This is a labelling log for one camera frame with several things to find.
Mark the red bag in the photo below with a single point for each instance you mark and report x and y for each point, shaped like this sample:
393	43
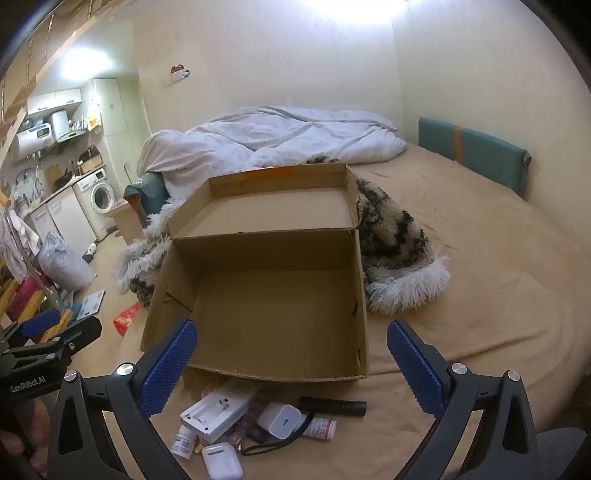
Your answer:
27	297

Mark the white wall cabinets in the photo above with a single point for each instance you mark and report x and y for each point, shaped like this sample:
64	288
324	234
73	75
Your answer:
53	100

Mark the cardboard box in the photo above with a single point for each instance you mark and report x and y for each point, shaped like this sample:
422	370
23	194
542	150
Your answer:
277	295

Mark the yellow wooden chair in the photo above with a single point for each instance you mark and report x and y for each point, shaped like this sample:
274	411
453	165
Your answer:
11	295

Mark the clear pink plastic piece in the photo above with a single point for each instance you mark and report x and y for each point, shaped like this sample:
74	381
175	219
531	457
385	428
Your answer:
251	410

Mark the person's grey pants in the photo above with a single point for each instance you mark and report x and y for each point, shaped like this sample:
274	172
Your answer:
563	457

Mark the white water heater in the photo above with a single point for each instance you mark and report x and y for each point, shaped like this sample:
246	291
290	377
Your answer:
32	143

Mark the white remote control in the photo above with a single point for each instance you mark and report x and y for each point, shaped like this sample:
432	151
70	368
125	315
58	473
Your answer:
217	410

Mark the red wall ornament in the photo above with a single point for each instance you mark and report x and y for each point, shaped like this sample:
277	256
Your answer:
179	70

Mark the white duvet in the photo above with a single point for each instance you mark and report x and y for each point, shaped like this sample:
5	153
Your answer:
277	134

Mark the white pill bottle pink label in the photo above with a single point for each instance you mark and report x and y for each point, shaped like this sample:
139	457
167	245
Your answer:
321	428

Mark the small white bottle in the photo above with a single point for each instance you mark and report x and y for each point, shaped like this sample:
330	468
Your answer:
183	445

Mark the hanging clothes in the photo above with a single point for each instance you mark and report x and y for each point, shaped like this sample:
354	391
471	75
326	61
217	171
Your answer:
16	244

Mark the teal cushion orange stripe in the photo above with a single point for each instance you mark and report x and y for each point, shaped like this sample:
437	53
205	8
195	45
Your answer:
147	198
475	152

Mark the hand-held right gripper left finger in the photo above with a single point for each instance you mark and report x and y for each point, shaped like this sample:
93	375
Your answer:
168	369

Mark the person's left hand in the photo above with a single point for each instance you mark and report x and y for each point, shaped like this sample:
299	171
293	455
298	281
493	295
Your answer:
40	424

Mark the red packet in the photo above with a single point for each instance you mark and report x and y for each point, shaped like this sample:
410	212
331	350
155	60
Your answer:
127	319

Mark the brown box on counter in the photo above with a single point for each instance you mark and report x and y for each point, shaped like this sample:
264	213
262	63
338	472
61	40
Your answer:
90	161

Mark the grey plastic bag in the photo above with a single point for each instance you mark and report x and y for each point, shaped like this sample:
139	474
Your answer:
64	263

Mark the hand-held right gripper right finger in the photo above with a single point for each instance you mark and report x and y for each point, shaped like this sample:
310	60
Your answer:
413	364

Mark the tall pale cabinet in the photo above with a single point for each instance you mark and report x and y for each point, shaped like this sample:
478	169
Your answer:
120	115

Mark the shaggy cream black blanket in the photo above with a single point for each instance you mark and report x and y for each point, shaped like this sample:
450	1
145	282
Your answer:
392	230

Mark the bathroom scale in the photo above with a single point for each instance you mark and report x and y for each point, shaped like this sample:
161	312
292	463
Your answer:
90	304

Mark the white base cabinet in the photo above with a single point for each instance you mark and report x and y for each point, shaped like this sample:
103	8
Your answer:
64	217

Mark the white washing machine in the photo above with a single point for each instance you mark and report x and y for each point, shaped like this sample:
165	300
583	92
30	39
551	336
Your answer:
99	196

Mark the white cylinder boiler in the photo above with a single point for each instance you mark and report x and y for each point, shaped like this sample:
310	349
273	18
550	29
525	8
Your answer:
60	124

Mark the gold battery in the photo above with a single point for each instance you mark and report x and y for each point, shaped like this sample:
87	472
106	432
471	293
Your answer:
197	450

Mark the white charger plug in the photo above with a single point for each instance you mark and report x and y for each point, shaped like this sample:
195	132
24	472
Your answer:
281	421

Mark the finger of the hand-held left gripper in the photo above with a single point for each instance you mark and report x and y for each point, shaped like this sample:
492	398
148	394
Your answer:
69	339
41	323

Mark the white earbuds case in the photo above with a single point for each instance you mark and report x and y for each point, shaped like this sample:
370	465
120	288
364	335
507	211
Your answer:
221	461

